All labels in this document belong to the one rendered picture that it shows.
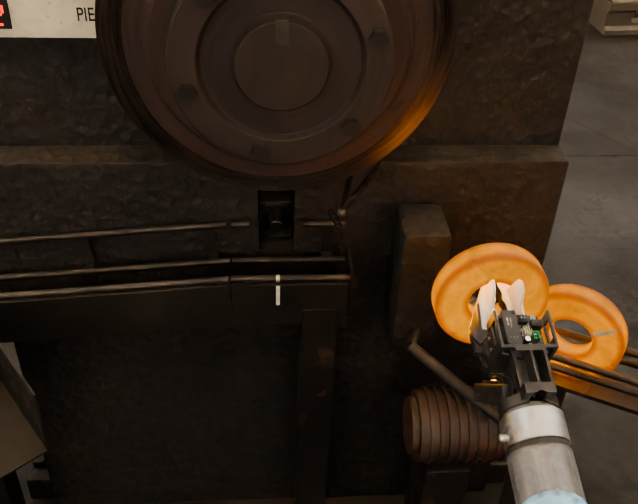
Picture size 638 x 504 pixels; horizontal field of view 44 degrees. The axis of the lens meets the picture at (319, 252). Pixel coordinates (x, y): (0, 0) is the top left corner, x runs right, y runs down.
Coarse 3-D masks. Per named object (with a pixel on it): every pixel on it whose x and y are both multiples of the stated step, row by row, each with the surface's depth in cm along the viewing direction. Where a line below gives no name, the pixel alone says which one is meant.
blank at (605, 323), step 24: (552, 288) 119; (576, 288) 117; (552, 312) 119; (576, 312) 117; (600, 312) 115; (552, 336) 123; (600, 336) 117; (624, 336) 116; (552, 360) 124; (600, 360) 119
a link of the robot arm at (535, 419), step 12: (516, 408) 91; (528, 408) 90; (540, 408) 90; (552, 408) 91; (504, 420) 92; (516, 420) 90; (528, 420) 90; (540, 420) 89; (552, 420) 90; (564, 420) 91; (504, 432) 92; (516, 432) 90; (528, 432) 89; (540, 432) 88; (552, 432) 89; (564, 432) 89; (504, 444) 93
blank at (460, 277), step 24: (456, 264) 105; (480, 264) 103; (504, 264) 104; (528, 264) 104; (432, 288) 108; (456, 288) 105; (528, 288) 106; (456, 312) 108; (528, 312) 109; (456, 336) 110
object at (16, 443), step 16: (0, 352) 113; (0, 368) 118; (16, 368) 109; (0, 384) 121; (16, 384) 112; (0, 400) 119; (16, 400) 117; (32, 400) 106; (0, 416) 116; (16, 416) 116; (32, 416) 111; (0, 432) 114; (16, 432) 114; (32, 432) 114; (0, 448) 112; (16, 448) 112; (32, 448) 112; (48, 448) 111; (0, 464) 110; (16, 464) 110
